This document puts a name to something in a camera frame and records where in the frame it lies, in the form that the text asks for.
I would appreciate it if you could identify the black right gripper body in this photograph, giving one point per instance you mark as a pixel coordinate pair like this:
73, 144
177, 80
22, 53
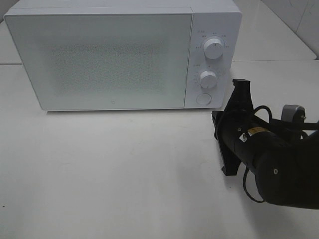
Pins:
254, 144

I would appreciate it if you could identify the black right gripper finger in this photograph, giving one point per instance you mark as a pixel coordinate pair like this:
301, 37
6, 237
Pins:
231, 162
240, 99

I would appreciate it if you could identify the round white door button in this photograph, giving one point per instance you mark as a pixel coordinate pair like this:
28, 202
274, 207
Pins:
204, 99

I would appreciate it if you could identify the white microwave knob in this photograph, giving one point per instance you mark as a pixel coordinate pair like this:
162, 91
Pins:
207, 79
213, 48

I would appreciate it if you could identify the white microwave door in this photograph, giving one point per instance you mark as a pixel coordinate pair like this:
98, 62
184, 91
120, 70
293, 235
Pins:
104, 62

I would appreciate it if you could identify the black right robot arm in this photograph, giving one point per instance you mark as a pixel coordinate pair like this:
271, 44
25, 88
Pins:
283, 154

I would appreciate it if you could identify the white microwave oven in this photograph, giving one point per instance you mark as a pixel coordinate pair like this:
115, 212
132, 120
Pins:
210, 18

